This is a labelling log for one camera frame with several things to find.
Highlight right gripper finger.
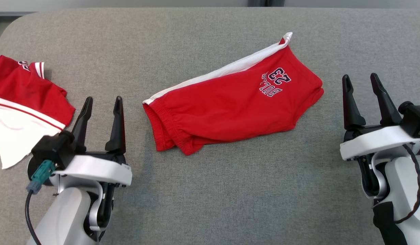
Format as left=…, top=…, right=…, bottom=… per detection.
left=342, top=74, right=366, bottom=131
left=370, top=72, right=402, bottom=126

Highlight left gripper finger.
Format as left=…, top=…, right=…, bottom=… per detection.
left=105, top=95, right=126, bottom=154
left=71, top=96, right=94, bottom=154

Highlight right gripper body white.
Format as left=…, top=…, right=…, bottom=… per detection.
left=339, top=123, right=420, bottom=161

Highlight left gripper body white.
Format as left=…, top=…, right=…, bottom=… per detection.
left=53, top=151, right=133, bottom=187

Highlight red white jersey top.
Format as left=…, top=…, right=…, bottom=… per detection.
left=0, top=55, right=76, bottom=170

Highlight red shorts with number print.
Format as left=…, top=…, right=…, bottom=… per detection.
left=142, top=32, right=325, bottom=156

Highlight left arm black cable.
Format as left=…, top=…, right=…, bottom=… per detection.
left=25, top=190, right=43, bottom=245

